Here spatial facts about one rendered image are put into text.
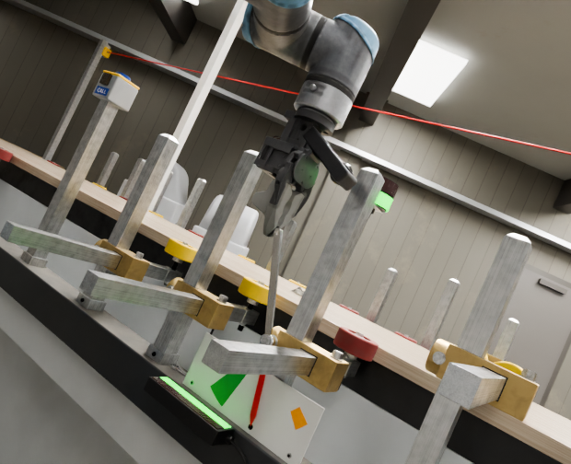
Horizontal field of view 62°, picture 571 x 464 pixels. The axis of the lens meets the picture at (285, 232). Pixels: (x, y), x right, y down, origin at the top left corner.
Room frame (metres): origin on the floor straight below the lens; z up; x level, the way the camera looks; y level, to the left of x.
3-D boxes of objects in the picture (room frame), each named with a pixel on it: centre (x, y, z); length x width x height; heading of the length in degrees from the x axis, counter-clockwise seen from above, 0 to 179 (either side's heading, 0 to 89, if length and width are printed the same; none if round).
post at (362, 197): (0.80, -0.09, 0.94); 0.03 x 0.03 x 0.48; 57
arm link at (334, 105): (0.79, 0.03, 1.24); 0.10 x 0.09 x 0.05; 147
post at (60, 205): (1.21, 0.55, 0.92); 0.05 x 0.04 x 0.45; 57
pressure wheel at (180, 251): (1.17, 0.21, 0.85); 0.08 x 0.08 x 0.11
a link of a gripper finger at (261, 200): (0.78, 0.05, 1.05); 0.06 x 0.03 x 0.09; 57
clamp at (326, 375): (0.79, -0.11, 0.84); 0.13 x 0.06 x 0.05; 57
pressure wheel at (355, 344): (0.90, -0.21, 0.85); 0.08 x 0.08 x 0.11
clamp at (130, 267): (1.06, 0.31, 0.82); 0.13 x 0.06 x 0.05; 57
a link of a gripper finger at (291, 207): (0.80, 0.03, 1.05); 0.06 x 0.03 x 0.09; 57
